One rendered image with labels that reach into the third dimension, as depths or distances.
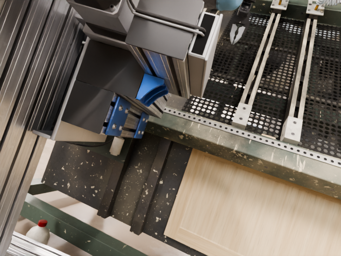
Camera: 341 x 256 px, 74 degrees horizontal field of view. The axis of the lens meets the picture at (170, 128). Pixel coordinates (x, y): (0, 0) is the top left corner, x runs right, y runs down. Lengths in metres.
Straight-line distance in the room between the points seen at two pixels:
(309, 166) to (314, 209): 0.32
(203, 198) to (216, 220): 0.13
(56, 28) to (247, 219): 1.14
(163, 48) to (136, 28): 0.05
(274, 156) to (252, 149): 0.09
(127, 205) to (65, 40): 1.06
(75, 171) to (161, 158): 0.59
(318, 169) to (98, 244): 1.03
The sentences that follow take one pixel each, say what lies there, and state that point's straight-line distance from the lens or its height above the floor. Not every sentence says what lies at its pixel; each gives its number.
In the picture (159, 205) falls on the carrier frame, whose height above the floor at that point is 0.38.
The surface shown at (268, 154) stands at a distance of 1.03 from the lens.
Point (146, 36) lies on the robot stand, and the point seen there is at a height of 0.89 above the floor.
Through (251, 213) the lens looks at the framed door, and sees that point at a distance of 1.29.
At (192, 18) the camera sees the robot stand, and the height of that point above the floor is 0.93.
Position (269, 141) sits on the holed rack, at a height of 0.88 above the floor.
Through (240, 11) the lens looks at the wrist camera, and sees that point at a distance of 1.17.
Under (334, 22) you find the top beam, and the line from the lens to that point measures 2.00.
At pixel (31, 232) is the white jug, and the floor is 0.16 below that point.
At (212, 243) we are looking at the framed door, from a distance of 1.33.
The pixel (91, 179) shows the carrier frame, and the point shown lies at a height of 0.36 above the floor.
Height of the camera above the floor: 0.77
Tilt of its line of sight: 2 degrees up
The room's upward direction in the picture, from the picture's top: 19 degrees clockwise
